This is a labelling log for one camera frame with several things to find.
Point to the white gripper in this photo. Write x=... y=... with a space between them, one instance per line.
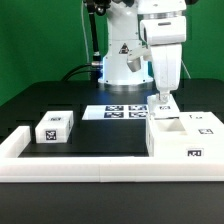
x=164 y=38

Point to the white cabinet body box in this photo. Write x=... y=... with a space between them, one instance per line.
x=167 y=139

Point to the white cabinet top block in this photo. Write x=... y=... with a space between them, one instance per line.
x=54 y=127

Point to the white base marker sheet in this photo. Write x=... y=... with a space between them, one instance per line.
x=115 y=112

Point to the white U-shaped workspace fence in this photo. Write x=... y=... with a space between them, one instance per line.
x=14 y=168

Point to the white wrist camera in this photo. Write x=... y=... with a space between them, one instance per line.
x=135 y=56

